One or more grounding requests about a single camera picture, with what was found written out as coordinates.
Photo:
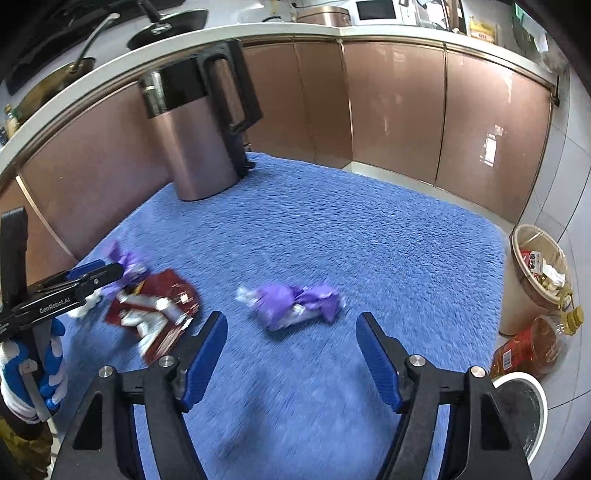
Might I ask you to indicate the red snack wrapper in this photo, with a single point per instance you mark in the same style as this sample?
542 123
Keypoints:
152 309

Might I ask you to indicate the blue fluffy mat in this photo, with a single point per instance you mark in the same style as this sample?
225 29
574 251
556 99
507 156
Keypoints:
369 258

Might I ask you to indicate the red label oil bottle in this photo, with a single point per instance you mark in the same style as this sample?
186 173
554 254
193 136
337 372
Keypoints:
526 348

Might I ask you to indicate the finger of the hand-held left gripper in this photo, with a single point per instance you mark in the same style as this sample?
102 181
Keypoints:
85 270
104 277

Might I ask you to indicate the brown rice cooker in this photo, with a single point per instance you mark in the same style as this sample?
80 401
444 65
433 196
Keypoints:
323 16

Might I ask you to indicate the person's left hand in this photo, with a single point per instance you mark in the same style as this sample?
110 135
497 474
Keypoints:
9 378

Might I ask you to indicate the dark sauce bottle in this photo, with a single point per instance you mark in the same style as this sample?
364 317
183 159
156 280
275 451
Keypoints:
11 122

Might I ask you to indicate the brown black electric kettle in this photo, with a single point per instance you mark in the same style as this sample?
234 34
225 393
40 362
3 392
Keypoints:
198 152

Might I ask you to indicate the white microwave oven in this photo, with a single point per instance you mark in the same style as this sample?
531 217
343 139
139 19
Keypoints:
376 10

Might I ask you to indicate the crumpled white paper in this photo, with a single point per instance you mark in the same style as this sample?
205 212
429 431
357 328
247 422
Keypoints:
551 277

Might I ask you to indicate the bronze wok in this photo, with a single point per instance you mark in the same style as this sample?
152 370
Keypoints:
55 78

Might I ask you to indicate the red packet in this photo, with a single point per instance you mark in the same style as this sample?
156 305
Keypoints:
533 261

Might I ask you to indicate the white tissue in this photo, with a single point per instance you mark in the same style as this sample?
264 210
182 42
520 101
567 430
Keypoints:
85 308

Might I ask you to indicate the white round bowl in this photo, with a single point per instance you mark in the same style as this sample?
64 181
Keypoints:
517 401

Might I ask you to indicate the brown kitchen base cabinets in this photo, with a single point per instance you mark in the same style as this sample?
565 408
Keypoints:
392 115

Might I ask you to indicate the yellow food package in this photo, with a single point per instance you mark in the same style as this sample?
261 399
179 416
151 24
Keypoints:
484 30

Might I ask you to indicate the person's left forearm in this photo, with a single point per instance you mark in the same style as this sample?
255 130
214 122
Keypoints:
27 447

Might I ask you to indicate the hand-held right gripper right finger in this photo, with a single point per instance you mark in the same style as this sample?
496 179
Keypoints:
376 360

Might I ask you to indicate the black pan with lid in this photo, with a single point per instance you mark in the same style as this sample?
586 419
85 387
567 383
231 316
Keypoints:
171 25

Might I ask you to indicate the yellow cap oil bottle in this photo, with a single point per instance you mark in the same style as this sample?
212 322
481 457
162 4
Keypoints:
572 318

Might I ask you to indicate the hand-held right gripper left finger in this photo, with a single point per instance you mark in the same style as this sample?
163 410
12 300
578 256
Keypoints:
205 360

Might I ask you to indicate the purple candy wrapper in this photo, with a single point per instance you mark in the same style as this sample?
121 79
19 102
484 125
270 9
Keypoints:
129 267
286 307

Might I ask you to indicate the round beige waste bin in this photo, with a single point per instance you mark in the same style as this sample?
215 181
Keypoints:
517 295

